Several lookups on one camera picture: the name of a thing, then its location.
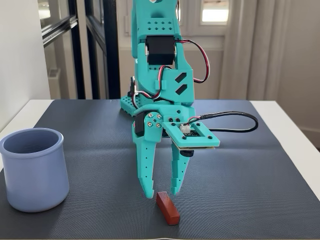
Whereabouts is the teal gripper black motor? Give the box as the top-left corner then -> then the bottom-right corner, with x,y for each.
132,102 -> 196,200

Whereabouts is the white wall switch plate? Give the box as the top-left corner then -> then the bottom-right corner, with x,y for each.
123,15 -> 131,36

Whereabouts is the white curtain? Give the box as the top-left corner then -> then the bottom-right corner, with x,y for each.
218,0 -> 320,132

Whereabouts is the teal perforated robot base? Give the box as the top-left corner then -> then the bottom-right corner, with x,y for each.
119,95 -> 141,118

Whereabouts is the black camera cable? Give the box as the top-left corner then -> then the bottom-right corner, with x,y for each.
183,111 -> 259,134

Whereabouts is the wrist camera on teal mount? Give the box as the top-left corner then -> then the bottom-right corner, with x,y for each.
163,121 -> 221,159

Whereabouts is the black framed glass door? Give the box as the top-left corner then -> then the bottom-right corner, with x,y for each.
37,0 -> 121,101

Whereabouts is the dark grey ribbed mat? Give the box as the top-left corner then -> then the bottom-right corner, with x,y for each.
0,99 -> 320,240

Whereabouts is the white framed window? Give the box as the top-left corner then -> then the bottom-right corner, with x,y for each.
178,0 -> 230,27

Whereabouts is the red black white servo wire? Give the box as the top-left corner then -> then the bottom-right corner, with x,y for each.
178,39 -> 211,84
131,65 -> 173,112

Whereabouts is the white low heater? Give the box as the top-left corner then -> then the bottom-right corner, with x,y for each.
47,67 -> 62,100

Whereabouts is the red wooden block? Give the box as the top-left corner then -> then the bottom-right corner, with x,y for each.
155,191 -> 181,226

